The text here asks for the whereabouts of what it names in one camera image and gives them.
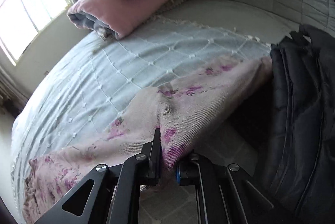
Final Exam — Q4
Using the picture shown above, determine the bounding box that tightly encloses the pink floral padded coat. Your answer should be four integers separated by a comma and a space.
22, 57, 272, 223

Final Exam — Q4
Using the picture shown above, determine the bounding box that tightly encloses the bright bedroom window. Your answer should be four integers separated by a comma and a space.
1, 0, 73, 66

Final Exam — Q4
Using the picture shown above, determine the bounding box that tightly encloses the black puffer jacket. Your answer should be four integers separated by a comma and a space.
258, 24, 334, 223

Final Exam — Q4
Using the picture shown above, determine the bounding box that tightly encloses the grey checked bedspread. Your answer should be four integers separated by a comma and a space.
11, 16, 270, 210

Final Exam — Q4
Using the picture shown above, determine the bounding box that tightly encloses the pink grey folded quilt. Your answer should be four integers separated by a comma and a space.
67, 0, 186, 40

